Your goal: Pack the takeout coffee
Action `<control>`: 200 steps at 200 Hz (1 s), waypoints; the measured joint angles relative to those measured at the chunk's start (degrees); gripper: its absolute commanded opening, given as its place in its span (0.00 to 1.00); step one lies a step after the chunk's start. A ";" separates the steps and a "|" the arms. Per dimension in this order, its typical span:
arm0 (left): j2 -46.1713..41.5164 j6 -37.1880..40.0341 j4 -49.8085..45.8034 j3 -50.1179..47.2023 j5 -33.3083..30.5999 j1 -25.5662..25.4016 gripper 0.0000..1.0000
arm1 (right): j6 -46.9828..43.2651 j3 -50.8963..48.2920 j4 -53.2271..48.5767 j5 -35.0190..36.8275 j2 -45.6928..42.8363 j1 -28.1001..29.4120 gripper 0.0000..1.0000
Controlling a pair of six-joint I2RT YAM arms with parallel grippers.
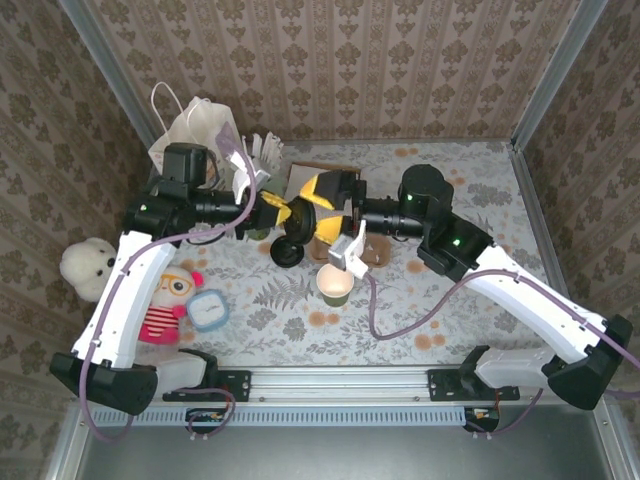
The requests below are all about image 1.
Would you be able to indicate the brown pulp cup carrier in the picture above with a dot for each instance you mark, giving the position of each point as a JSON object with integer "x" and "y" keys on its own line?
{"x": 377, "y": 252}

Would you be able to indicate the white printed paper bag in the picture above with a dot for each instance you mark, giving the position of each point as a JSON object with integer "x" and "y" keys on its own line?
{"x": 200, "y": 125}

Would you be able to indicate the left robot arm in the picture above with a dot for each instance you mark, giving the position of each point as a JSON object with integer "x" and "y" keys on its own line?
{"x": 130, "y": 290}

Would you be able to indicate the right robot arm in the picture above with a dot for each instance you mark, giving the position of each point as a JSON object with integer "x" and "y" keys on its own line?
{"x": 525, "y": 300}

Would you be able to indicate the brown cardboard napkin box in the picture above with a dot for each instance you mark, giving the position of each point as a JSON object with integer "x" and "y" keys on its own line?
{"x": 330, "y": 167}

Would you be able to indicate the thin white stir stick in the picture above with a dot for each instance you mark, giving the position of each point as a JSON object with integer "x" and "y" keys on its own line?
{"x": 244, "y": 145}

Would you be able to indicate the white teddy bear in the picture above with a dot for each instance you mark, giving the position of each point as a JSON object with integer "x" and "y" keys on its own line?
{"x": 85, "y": 265}

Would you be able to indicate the pink striped plush doll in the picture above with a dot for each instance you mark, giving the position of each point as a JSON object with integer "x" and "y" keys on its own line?
{"x": 160, "y": 320}

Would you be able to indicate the blue white alarm clock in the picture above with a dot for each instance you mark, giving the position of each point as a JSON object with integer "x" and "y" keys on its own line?
{"x": 207, "y": 310}

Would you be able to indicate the floral tablecloth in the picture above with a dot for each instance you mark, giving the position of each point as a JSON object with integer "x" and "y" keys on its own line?
{"x": 300, "y": 345}

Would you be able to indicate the grey metal sheet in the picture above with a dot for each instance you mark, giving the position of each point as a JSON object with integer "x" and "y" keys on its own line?
{"x": 340, "y": 455}

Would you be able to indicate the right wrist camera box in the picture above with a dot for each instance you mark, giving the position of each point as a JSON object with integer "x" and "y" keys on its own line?
{"x": 340, "y": 255}

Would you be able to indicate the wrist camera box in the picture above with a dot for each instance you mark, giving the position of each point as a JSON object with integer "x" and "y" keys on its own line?
{"x": 340, "y": 255}
{"x": 240, "y": 182}

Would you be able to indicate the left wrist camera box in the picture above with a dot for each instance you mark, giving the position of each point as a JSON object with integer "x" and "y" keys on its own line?
{"x": 240, "y": 182}

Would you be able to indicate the aluminium table rear rail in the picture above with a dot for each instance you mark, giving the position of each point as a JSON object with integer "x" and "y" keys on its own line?
{"x": 450, "y": 142}

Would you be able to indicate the aluminium table side rail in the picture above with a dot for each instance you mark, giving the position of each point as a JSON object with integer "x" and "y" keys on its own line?
{"x": 534, "y": 200}

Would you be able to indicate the aluminium frame post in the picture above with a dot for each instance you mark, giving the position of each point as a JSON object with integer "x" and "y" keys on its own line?
{"x": 112, "y": 70}
{"x": 560, "y": 70}

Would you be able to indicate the aluminium mounting rail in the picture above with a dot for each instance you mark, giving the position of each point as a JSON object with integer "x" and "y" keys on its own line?
{"x": 340, "y": 385}

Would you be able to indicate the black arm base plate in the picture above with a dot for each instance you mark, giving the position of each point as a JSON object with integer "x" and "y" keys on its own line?
{"x": 445, "y": 385}
{"x": 235, "y": 385}

